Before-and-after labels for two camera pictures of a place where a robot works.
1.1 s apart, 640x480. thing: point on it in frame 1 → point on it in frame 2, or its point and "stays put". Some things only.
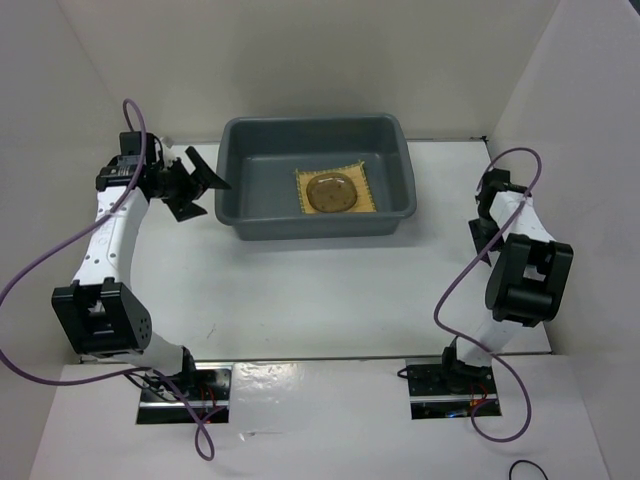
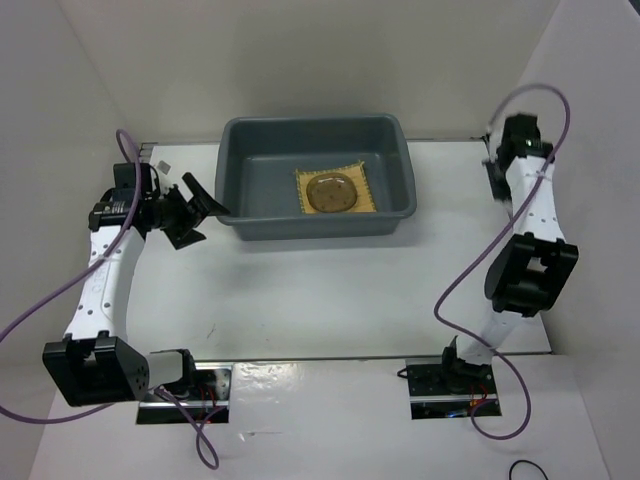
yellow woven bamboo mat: [364, 202] stays put
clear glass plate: [331, 192] stays put
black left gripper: [183, 207] → [193, 212]
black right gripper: [478, 234] → [499, 192]
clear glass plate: [331, 192] stays put
